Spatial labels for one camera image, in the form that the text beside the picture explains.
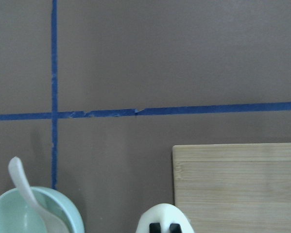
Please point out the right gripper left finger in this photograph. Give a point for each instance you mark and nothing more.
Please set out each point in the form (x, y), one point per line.
(154, 227)

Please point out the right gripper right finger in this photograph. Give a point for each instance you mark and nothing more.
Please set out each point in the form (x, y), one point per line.
(175, 228)

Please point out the white spoon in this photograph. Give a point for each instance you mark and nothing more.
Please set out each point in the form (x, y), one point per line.
(52, 223)

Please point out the light green bowl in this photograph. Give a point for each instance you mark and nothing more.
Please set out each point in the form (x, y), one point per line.
(16, 216)

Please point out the wooden cutting board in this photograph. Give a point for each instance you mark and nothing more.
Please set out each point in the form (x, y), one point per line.
(234, 188)

